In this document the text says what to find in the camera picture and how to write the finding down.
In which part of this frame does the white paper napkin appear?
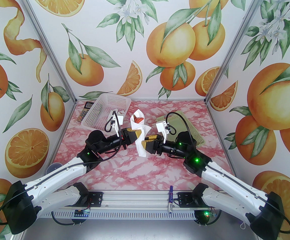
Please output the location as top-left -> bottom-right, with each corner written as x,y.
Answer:
130,108 -> 148,158

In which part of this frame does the green perforated plastic basket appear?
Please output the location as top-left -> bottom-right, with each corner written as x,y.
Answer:
156,111 -> 205,147

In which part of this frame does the white perforated plastic basket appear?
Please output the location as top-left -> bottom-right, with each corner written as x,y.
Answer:
81,93 -> 132,131

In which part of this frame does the black calculator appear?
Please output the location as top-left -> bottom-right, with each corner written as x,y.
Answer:
77,101 -> 93,123

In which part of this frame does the purple plastic cup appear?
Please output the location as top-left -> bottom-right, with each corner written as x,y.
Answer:
46,162 -> 63,174

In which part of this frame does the blue marker pen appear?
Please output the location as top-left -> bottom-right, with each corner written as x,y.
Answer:
168,185 -> 173,214

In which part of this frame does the black left camera cable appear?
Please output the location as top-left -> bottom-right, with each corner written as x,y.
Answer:
0,110 -> 123,225

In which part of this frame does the black camera cable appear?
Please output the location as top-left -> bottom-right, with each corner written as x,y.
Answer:
165,112 -> 290,234
0,110 -> 123,225

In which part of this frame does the black right camera cable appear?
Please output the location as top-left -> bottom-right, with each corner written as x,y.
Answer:
165,112 -> 290,234

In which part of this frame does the aluminium mounting rail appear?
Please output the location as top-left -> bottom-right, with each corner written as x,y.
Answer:
22,189 -> 235,220

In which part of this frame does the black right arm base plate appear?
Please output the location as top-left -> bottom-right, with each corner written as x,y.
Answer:
177,191 -> 203,208

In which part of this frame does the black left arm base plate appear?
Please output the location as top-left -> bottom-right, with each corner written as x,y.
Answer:
85,191 -> 103,207

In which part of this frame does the black right base cable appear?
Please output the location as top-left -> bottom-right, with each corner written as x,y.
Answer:
194,209 -> 221,227

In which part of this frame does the black base cable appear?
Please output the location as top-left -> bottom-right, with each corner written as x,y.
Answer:
194,209 -> 221,227
51,206 -> 91,226

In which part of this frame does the black left base cable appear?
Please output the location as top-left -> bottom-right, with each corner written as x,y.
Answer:
51,206 -> 91,226

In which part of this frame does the aluminium frame post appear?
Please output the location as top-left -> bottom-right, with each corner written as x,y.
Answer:
17,0 -> 77,106
203,0 -> 273,106

